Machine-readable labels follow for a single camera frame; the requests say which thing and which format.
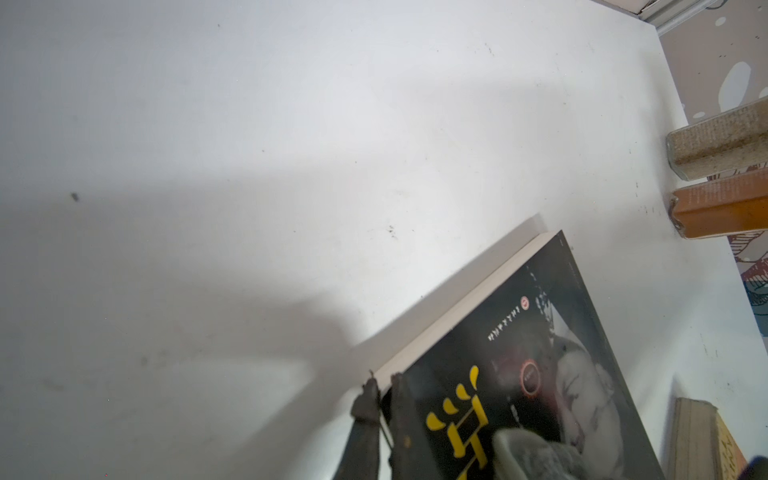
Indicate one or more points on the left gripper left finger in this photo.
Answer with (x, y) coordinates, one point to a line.
(361, 456)

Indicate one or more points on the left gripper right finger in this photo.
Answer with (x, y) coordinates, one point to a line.
(411, 455)

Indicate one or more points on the grey striped cloth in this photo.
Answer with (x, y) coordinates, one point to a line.
(523, 454)

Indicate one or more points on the black book with face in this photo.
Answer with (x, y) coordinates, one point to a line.
(526, 349)

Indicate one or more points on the yellow orange treehouse book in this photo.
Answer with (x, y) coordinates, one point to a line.
(701, 446)

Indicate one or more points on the brown spice jar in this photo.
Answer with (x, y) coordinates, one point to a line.
(726, 206)

